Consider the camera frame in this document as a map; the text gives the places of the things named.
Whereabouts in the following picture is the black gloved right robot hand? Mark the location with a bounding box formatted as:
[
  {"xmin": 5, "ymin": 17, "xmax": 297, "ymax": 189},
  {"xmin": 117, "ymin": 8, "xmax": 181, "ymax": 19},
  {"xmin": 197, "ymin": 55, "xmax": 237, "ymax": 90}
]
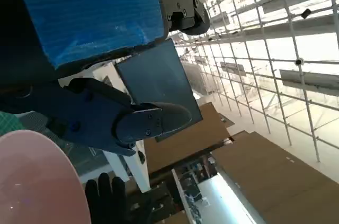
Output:
[{"xmin": 84, "ymin": 172, "xmax": 133, "ymax": 224}]

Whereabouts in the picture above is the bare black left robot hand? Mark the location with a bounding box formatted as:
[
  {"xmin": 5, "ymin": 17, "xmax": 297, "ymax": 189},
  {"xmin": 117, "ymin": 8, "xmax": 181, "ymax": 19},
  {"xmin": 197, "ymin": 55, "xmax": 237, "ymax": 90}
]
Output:
[{"xmin": 0, "ymin": 0, "xmax": 211, "ymax": 157}]

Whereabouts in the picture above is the pink bowl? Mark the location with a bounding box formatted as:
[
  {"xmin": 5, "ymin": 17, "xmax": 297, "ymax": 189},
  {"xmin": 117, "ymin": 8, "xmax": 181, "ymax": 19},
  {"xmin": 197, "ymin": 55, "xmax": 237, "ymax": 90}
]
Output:
[{"xmin": 0, "ymin": 129, "xmax": 92, "ymax": 224}]

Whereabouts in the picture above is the computer monitor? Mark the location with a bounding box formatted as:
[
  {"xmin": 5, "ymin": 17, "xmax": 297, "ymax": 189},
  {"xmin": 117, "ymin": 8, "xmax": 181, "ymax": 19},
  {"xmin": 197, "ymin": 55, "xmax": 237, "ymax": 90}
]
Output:
[{"xmin": 114, "ymin": 38, "xmax": 204, "ymax": 143}]

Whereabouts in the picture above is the brown cardboard box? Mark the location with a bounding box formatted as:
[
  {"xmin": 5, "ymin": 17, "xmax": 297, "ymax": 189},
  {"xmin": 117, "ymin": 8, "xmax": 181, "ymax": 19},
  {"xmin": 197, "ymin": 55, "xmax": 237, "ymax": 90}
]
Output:
[
  {"xmin": 142, "ymin": 101, "xmax": 236, "ymax": 176},
  {"xmin": 211, "ymin": 130, "xmax": 339, "ymax": 224}
]

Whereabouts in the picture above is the green cutting mat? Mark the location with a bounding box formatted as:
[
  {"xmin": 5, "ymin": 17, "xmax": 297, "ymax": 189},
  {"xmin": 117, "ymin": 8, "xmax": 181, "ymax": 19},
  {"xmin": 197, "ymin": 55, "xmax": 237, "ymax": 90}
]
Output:
[{"xmin": 0, "ymin": 110, "xmax": 25, "ymax": 135}]

